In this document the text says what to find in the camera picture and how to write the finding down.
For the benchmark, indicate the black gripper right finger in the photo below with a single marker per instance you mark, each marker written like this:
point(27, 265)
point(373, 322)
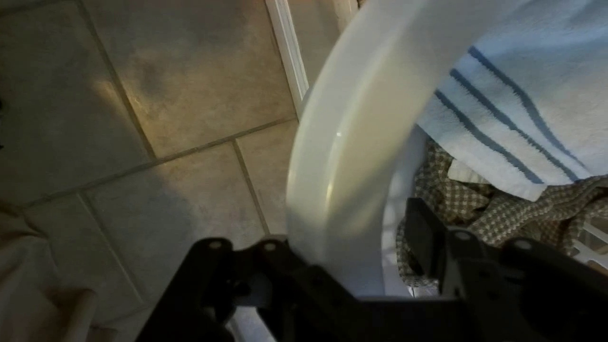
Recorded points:
point(468, 267)

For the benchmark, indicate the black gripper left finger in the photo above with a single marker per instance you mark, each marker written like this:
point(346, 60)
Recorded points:
point(264, 276)

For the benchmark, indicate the white blue striped towel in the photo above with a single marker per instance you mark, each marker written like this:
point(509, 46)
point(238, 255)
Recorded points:
point(527, 105)

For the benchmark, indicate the white plastic laundry basket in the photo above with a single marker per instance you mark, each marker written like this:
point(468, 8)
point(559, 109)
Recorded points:
point(359, 145)

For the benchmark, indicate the grey checkered cloth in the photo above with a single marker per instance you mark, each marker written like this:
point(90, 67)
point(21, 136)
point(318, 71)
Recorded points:
point(555, 219)

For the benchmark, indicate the beige cloth on floor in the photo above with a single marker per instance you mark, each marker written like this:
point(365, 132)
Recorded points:
point(34, 303)

